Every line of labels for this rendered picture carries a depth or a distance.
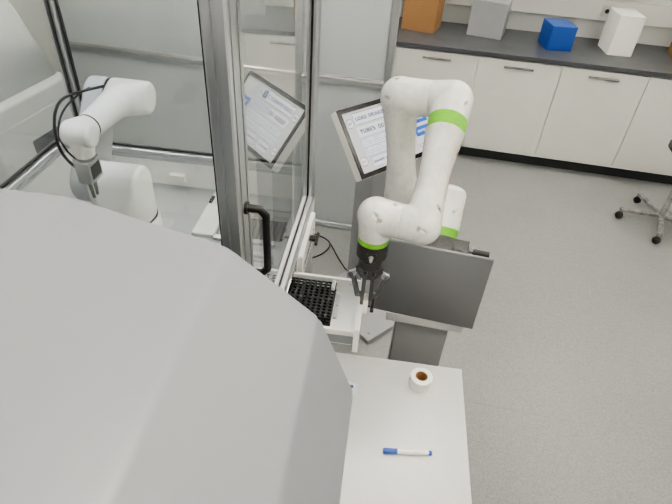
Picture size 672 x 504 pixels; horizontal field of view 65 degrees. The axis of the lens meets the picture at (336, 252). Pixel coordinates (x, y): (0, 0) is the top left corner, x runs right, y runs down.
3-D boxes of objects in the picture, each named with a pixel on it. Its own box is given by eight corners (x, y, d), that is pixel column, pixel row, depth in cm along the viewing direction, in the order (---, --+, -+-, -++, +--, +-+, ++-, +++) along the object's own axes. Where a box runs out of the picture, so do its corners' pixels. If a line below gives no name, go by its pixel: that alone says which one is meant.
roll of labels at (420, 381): (420, 371, 171) (422, 364, 168) (435, 387, 166) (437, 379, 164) (404, 381, 167) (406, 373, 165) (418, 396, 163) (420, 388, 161)
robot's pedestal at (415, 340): (433, 391, 258) (466, 274, 210) (430, 445, 235) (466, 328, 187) (373, 379, 261) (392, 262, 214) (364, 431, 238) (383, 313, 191)
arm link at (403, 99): (389, 195, 205) (385, 66, 166) (430, 201, 200) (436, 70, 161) (380, 217, 196) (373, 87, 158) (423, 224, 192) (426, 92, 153)
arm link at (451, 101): (436, 95, 169) (434, 69, 158) (476, 99, 165) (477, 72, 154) (423, 142, 163) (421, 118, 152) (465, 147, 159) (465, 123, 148)
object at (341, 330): (359, 291, 188) (360, 279, 184) (352, 345, 168) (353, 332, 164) (250, 277, 191) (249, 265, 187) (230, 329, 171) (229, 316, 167)
